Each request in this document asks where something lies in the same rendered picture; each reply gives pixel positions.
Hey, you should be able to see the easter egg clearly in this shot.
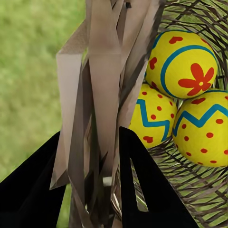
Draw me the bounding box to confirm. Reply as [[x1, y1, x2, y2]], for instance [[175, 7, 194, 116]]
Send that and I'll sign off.
[[172, 87, 228, 169], [129, 83, 178, 149], [144, 29, 218, 100]]

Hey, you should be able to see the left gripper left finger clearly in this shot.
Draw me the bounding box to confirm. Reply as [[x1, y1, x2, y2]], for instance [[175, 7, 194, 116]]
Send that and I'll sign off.
[[0, 132, 66, 228]]

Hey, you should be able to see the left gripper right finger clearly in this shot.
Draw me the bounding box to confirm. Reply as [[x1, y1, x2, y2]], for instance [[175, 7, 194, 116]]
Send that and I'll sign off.
[[119, 126, 199, 228]]

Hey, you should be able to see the wicker basket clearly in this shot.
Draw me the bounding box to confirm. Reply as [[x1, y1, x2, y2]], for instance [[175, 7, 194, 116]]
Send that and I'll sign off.
[[49, 0, 228, 228]]

